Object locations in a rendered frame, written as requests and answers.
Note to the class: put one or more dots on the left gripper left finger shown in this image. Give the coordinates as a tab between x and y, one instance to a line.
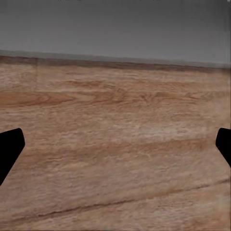
12	143

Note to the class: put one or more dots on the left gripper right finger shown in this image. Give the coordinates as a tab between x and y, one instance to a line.
223	143

